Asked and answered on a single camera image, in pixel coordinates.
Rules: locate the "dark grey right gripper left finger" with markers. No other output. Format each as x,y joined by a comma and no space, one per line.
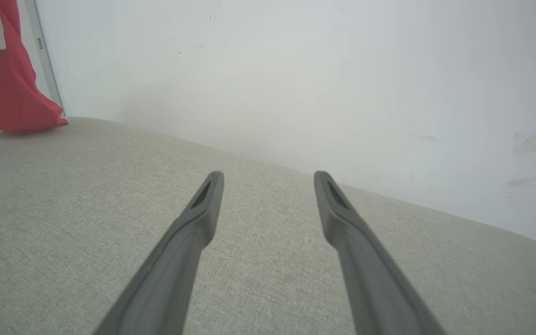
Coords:
165,279

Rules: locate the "grey metal frame strip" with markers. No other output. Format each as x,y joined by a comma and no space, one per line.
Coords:
44,51

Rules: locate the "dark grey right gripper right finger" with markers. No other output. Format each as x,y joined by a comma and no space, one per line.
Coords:
375,284

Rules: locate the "red and white jersey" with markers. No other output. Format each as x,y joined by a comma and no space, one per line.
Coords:
3,83

